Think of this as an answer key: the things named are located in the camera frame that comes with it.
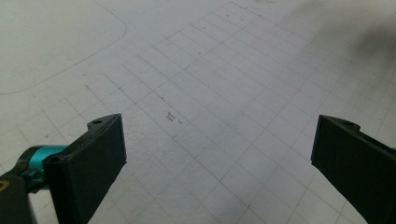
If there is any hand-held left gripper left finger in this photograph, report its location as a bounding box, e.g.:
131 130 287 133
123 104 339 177
43 113 128 224

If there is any white grid mat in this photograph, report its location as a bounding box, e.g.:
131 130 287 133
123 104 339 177
0 0 396 224

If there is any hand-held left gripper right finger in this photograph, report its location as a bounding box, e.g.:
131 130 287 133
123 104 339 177
310 114 396 224

